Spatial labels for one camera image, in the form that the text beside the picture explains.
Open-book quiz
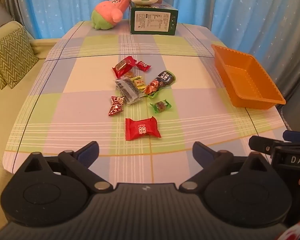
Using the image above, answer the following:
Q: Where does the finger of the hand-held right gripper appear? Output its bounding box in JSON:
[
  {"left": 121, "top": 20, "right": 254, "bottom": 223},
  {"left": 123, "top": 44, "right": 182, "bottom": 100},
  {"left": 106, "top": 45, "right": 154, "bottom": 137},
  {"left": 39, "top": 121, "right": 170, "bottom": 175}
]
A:
[
  {"left": 249, "top": 135, "right": 275, "bottom": 155},
  {"left": 282, "top": 130, "right": 300, "bottom": 142}
]

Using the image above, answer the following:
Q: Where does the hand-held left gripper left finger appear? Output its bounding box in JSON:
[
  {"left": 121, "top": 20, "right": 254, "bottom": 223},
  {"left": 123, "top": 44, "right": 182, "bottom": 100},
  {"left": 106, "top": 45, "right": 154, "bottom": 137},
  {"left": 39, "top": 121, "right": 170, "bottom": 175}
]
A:
[{"left": 24, "top": 141, "right": 111, "bottom": 193}]

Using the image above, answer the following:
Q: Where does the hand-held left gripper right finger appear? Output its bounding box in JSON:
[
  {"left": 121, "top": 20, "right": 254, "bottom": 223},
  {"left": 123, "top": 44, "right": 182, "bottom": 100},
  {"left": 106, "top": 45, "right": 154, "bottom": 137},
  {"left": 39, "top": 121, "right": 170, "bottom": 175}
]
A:
[{"left": 179, "top": 141, "right": 268, "bottom": 193}]

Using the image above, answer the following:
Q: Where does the red cartoon candy packet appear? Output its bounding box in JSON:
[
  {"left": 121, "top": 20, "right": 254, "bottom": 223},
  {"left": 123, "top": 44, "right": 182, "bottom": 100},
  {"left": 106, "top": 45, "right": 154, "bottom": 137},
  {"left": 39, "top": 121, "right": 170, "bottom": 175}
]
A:
[{"left": 107, "top": 96, "right": 125, "bottom": 117}]

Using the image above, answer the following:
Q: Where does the red packet with white print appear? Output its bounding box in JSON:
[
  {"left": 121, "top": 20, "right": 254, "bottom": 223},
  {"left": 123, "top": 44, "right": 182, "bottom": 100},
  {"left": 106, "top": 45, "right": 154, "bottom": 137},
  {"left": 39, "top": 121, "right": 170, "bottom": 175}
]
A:
[{"left": 125, "top": 116, "right": 162, "bottom": 141}]

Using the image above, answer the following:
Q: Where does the green candy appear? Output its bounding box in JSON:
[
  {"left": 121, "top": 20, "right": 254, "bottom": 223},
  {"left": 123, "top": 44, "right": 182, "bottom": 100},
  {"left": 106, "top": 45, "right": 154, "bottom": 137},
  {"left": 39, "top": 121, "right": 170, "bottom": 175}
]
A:
[{"left": 150, "top": 99, "right": 171, "bottom": 114}]

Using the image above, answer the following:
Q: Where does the orange plastic tray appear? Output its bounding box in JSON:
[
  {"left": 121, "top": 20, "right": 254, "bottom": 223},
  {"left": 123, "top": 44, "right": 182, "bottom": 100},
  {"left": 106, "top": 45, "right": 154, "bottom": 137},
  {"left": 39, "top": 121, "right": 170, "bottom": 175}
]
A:
[{"left": 211, "top": 44, "right": 287, "bottom": 110}]

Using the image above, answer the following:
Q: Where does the clear grey snack packet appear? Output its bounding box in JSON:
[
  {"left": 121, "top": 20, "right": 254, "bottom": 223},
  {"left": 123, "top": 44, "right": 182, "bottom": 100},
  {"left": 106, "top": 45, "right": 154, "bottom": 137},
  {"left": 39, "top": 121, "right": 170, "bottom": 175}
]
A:
[{"left": 115, "top": 77, "right": 143, "bottom": 105}]

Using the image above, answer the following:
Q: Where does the green black nut packet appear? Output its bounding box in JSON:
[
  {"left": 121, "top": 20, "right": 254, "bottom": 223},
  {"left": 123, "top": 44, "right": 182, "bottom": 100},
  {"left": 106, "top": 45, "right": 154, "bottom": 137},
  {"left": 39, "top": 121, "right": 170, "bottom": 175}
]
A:
[{"left": 143, "top": 70, "right": 177, "bottom": 98}]

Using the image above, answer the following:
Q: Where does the yellow candy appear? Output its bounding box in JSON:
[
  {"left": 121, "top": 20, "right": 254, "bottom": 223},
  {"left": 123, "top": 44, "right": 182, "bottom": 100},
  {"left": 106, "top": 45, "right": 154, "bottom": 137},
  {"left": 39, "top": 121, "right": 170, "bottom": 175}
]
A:
[{"left": 131, "top": 76, "right": 145, "bottom": 88}]

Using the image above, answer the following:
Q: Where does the large red gold-label packet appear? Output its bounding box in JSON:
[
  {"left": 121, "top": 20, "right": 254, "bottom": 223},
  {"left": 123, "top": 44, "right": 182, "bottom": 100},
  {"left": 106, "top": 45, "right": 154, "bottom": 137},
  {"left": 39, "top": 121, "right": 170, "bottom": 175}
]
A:
[{"left": 112, "top": 56, "right": 137, "bottom": 79}]

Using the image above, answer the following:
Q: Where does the small red candy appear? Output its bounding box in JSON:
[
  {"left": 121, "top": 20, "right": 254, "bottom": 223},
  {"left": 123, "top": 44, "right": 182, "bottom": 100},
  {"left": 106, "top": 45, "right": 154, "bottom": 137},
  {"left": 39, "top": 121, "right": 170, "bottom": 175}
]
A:
[{"left": 136, "top": 60, "right": 152, "bottom": 72}]

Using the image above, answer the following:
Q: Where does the plaid tablecloth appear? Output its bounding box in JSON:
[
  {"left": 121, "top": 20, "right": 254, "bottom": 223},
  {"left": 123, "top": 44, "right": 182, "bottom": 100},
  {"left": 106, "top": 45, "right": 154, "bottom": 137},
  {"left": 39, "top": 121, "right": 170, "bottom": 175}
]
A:
[{"left": 1, "top": 20, "right": 288, "bottom": 183}]

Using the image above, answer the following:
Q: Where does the grey curtain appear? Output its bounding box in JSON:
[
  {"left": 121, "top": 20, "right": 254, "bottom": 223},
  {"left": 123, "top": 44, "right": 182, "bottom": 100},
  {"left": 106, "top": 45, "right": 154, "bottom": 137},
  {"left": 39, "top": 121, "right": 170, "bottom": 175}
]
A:
[
  {"left": 2, "top": 0, "right": 32, "bottom": 35},
  {"left": 272, "top": 50, "right": 300, "bottom": 133}
]

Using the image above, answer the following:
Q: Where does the light green sofa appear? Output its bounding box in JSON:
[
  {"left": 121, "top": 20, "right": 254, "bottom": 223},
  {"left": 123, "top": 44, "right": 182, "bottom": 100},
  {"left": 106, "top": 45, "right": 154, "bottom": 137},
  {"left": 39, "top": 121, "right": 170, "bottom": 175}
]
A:
[{"left": 0, "top": 20, "right": 58, "bottom": 230}]

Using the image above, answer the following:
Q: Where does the green zigzag pillow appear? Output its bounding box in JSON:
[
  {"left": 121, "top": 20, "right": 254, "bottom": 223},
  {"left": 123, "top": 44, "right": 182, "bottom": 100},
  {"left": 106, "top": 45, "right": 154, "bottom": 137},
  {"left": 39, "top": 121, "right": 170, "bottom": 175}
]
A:
[{"left": 0, "top": 27, "right": 39, "bottom": 89}]

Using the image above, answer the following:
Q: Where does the pink green starfish plush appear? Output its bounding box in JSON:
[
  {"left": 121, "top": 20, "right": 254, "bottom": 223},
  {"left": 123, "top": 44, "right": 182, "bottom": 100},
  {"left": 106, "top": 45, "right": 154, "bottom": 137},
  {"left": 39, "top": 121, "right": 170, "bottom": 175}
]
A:
[{"left": 91, "top": 0, "right": 132, "bottom": 30}]

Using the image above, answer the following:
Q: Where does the green cardboard box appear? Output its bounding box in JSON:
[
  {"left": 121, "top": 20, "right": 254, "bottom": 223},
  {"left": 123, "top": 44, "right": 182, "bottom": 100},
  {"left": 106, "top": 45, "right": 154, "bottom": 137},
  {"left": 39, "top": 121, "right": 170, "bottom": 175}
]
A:
[{"left": 129, "top": 1, "right": 178, "bottom": 35}]

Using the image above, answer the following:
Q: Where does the blue star curtain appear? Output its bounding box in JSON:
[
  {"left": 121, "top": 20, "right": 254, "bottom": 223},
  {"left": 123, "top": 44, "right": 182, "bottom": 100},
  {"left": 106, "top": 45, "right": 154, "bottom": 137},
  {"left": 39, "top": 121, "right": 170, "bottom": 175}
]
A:
[{"left": 27, "top": 0, "right": 300, "bottom": 80}]

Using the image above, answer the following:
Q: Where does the grey pillow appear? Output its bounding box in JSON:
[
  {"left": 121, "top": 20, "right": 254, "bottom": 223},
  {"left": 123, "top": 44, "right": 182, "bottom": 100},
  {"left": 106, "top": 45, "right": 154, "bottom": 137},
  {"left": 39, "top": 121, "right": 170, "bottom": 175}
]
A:
[{"left": 0, "top": 0, "right": 17, "bottom": 34}]

